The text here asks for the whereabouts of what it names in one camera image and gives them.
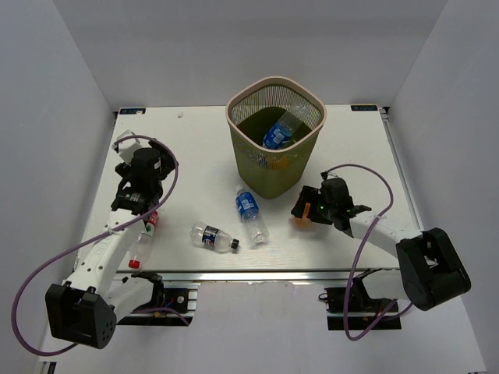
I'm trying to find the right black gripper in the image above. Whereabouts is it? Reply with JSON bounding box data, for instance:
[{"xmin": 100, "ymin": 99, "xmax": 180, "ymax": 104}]
[{"xmin": 292, "ymin": 185, "xmax": 336, "ymax": 225}]

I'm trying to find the orange juice bottle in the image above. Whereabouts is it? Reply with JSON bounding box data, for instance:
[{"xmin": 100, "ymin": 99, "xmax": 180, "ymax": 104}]
[
  {"xmin": 267, "ymin": 155, "xmax": 288, "ymax": 171},
  {"xmin": 292, "ymin": 203, "xmax": 311, "ymax": 229}
]

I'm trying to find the blue label bottle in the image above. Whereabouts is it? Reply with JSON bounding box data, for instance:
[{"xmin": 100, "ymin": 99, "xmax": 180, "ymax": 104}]
[
  {"xmin": 235, "ymin": 185, "xmax": 270, "ymax": 245},
  {"xmin": 262, "ymin": 103, "xmax": 311, "ymax": 150}
]

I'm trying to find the red label water bottle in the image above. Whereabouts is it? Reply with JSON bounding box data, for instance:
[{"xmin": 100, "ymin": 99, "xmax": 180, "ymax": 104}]
[{"xmin": 128, "ymin": 211, "xmax": 158, "ymax": 270}]

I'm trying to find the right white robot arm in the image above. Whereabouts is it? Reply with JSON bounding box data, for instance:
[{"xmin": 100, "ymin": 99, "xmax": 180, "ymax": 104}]
[{"xmin": 291, "ymin": 177, "xmax": 471, "ymax": 311}]

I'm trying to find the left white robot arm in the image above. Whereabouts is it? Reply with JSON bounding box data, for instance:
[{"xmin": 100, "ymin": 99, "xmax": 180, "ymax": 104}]
[{"xmin": 45, "ymin": 141, "xmax": 176, "ymax": 349}]

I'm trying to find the blue bottle in bin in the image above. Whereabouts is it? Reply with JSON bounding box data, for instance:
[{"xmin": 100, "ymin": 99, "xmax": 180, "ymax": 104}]
[{"xmin": 249, "ymin": 153, "xmax": 273, "ymax": 170}]

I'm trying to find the green mesh waste bin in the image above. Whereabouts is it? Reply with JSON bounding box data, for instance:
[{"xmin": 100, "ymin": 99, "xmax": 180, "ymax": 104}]
[{"xmin": 225, "ymin": 76, "xmax": 327, "ymax": 199}]

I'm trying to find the black cap cola bottle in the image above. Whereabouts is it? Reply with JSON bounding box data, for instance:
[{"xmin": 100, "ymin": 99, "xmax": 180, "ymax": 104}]
[{"xmin": 189, "ymin": 222, "xmax": 239, "ymax": 253}]

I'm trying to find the right blue table label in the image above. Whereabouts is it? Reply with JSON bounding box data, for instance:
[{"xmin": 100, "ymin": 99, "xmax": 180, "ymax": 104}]
[{"xmin": 350, "ymin": 104, "xmax": 378, "ymax": 111}]

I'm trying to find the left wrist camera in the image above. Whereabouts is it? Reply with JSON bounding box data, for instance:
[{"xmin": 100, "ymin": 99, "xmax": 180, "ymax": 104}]
[{"xmin": 111, "ymin": 138, "xmax": 143, "ymax": 164}]

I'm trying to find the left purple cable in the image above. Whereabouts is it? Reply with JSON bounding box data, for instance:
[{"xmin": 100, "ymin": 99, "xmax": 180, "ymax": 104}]
[{"xmin": 10, "ymin": 134, "xmax": 192, "ymax": 358}]

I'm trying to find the purple cable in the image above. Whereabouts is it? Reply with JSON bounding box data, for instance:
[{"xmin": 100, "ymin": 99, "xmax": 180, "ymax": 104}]
[
  {"xmin": 10, "ymin": 134, "xmax": 192, "ymax": 358},
  {"xmin": 325, "ymin": 163, "xmax": 414, "ymax": 342}
]

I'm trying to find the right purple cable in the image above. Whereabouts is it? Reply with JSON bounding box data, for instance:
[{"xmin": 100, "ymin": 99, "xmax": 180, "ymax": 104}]
[{"xmin": 325, "ymin": 163, "xmax": 414, "ymax": 342}]

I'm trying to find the aluminium table frame rail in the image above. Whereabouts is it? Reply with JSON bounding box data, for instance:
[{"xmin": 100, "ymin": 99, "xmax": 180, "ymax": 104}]
[{"xmin": 155, "ymin": 268, "xmax": 398, "ymax": 285}]

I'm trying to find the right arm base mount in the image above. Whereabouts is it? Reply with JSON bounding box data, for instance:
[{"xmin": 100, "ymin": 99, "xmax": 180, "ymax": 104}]
[{"xmin": 318, "ymin": 288, "xmax": 402, "ymax": 332}]

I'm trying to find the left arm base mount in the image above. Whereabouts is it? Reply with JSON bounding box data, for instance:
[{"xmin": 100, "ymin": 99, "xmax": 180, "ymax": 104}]
[{"xmin": 118, "ymin": 282, "xmax": 199, "ymax": 326}]

